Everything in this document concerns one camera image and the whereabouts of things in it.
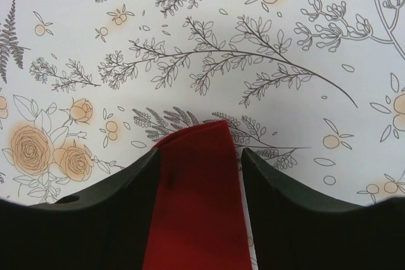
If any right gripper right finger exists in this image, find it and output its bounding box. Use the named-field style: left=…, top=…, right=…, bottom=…
left=242, top=148, right=404, bottom=269

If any dark red t shirt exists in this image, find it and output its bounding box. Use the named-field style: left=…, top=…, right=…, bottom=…
left=143, top=121, right=252, bottom=270

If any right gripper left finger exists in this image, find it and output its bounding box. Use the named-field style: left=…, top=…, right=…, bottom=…
left=1, top=149, right=161, bottom=269

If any floral table cloth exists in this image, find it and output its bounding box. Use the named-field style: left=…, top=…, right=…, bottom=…
left=1, top=0, right=404, bottom=269

